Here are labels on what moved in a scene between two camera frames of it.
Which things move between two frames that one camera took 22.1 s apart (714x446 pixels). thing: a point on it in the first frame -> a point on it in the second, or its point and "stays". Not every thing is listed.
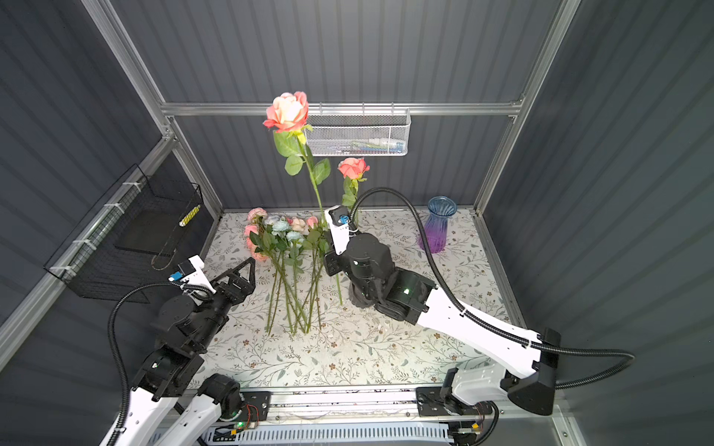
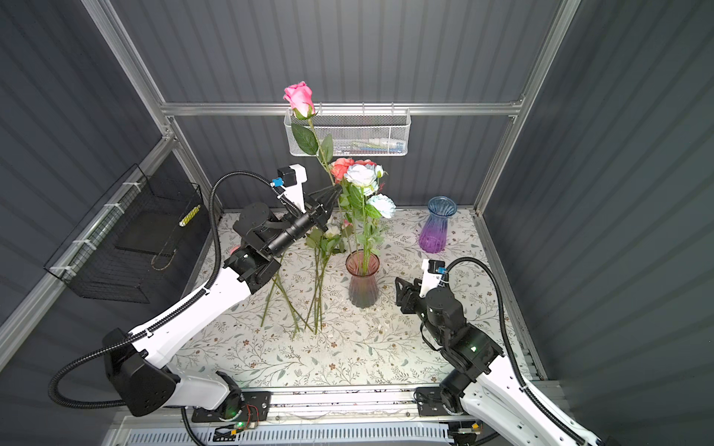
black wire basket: (125, 250) stays
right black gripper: (331, 263) -> (410, 294)
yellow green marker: (183, 222) stays
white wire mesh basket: (358, 132) stays
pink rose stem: (288, 113) -> (338, 170)
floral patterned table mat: (300, 326) stays
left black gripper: (244, 288) -> (322, 211)
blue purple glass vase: (441, 208) stays
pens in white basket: (363, 147) stays
